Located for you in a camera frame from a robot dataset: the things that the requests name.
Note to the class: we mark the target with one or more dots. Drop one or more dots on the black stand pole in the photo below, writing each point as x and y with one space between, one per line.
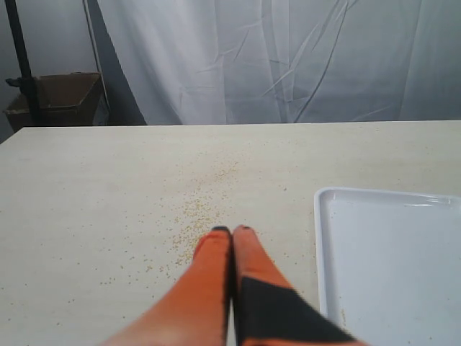
25 82

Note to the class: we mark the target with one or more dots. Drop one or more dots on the white rectangular plastic tray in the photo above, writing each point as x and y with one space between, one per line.
389 265

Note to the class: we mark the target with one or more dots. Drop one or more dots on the white backdrop cloth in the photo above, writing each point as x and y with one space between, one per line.
241 62

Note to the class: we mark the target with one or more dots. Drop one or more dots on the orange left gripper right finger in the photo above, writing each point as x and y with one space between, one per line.
269 311

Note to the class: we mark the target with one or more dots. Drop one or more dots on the brown cardboard box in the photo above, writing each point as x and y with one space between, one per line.
65 100

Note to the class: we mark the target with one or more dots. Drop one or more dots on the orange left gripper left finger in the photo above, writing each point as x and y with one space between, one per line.
195 310

